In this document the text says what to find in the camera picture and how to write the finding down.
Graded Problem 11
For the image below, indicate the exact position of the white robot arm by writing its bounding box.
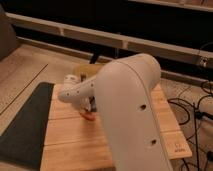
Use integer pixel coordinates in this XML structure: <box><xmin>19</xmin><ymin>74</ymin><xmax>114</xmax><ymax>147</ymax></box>
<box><xmin>58</xmin><ymin>53</ymin><xmax>173</xmax><ymax>171</ymax></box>

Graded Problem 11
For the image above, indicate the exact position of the orange marker pen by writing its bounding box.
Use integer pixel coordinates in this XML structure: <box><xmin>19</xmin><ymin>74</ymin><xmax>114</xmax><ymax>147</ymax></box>
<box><xmin>81</xmin><ymin>112</ymin><xmax>95</xmax><ymax>121</ymax></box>

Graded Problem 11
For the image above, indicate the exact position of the wooden stool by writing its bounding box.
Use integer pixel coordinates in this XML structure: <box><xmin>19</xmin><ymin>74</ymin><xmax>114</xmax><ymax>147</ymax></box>
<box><xmin>73</xmin><ymin>64</ymin><xmax>103</xmax><ymax>81</ymax></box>

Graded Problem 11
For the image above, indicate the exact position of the black stand leg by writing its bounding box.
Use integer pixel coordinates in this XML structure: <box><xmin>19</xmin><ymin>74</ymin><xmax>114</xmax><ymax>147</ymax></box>
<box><xmin>89</xmin><ymin>50</ymin><xmax>102</xmax><ymax>64</ymax></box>

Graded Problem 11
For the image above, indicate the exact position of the dark floor mat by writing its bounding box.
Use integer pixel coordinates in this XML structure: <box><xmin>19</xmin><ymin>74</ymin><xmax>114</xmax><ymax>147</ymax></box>
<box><xmin>0</xmin><ymin>82</ymin><xmax>54</xmax><ymax>170</ymax></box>

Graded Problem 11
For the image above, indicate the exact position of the grey couch corner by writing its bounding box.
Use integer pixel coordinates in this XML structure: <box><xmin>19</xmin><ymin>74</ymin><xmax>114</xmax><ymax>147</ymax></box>
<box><xmin>0</xmin><ymin>5</ymin><xmax>20</xmax><ymax>61</ymax></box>

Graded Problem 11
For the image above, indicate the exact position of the wooden shelf rail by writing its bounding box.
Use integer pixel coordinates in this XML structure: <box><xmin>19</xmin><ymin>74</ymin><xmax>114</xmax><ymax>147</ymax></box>
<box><xmin>6</xmin><ymin>13</ymin><xmax>213</xmax><ymax>66</ymax></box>

